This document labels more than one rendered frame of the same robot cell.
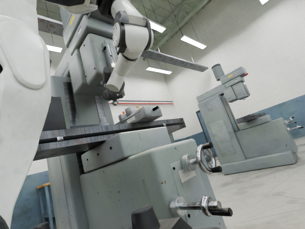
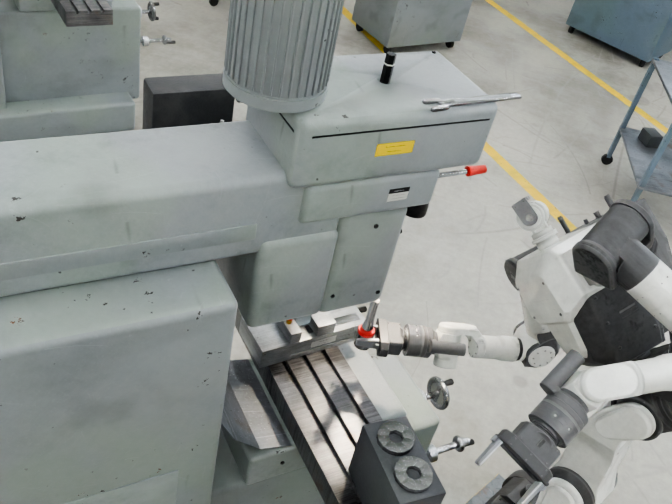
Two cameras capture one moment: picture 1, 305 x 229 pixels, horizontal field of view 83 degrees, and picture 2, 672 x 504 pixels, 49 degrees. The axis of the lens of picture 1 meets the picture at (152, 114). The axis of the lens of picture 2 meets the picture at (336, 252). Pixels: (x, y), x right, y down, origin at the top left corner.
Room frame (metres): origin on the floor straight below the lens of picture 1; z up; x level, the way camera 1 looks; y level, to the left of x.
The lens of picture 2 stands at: (0.82, 1.64, 2.57)
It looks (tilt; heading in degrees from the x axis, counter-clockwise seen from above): 39 degrees down; 281
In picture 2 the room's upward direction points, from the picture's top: 13 degrees clockwise
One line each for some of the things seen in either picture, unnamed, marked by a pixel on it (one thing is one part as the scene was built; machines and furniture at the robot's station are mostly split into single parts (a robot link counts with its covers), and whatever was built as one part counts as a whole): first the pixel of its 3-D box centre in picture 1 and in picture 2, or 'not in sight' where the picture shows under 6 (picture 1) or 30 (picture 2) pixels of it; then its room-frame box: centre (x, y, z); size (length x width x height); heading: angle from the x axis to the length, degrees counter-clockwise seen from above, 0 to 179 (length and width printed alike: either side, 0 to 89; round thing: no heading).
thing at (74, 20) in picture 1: (90, 24); (370, 113); (1.10, 0.25, 1.81); 0.47 x 0.26 x 0.16; 46
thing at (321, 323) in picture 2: (136, 112); (314, 312); (1.15, 0.10, 1.06); 0.15 x 0.06 x 0.04; 139
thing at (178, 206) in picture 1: (196, 205); (449, 447); (0.62, -0.05, 0.55); 0.22 x 0.06 x 0.06; 46
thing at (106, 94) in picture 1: (115, 91); (398, 339); (0.89, 0.16, 1.13); 0.13 x 0.12 x 0.10; 111
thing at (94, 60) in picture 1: (100, 62); (344, 236); (1.09, 0.24, 1.47); 0.21 x 0.19 x 0.32; 136
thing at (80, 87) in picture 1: (90, 76); (272, 248); (1.22, 0.38, 1.47); 0.24 x 0.19 x 0.26; 136
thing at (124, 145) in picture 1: (123, 150); (305, 403); (1.08, 0.24, 0.83); 0.50 x 0.35 x 0.12; 46
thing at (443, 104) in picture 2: not in sight; (475, 100); (0.90, 0.20, 1.89); 0.24 x 0.04 x 0.01; 48
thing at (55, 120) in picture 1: (36, 118); (395, 478); (0.77, 0.54, 1.07); 0.22 x 0.12 x 0.20; 131
